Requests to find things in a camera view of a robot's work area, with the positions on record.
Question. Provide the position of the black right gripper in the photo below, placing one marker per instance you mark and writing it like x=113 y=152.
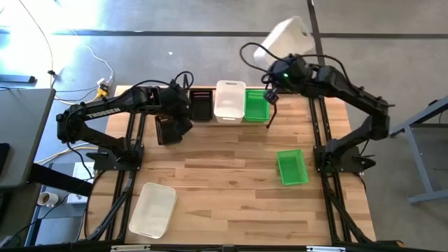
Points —
x=288 y=71

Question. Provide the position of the white cup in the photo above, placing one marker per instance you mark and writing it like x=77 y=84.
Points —
x=47 y=199

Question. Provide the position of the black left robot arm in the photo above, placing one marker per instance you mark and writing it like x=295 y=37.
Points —
x=105 y=113

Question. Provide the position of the black metal wooden shelf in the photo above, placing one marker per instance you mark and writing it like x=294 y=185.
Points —
x=201 y=123

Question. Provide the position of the black aluminium rig frame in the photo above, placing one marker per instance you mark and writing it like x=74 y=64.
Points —
x=312 y=119

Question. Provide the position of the white paper box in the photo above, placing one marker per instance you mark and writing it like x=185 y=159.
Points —
x=84 y=171

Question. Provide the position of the grey metal table frame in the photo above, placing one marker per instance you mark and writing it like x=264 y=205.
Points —
x=419 y=157

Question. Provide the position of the silver frame bracket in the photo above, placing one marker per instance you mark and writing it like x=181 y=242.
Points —
x=131 y=248
x=325 y=249

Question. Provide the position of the white power adapter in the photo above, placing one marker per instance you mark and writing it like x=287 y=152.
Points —
x=101 y=81

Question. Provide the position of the grey desk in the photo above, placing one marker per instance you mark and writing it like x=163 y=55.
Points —
x=21 y=133

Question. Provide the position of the white plastic bin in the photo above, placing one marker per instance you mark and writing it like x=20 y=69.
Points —
x=153 y=210
x=287 y=38
x=229 y=101

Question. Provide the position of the yellow power plug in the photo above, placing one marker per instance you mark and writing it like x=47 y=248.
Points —
x=102 y=92

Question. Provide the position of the black pad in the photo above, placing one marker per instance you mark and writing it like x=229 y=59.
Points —
x=3 y=157

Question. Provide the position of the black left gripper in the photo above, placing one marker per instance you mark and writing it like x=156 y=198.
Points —
x=175 y=103

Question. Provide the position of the dark grey floor bar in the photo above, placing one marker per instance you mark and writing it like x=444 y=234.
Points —
x=17 y=79

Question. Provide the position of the black desk foot bar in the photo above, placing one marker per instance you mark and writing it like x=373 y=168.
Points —
x=63 y=182

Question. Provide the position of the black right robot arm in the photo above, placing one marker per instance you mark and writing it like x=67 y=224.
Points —
x=350 y=92

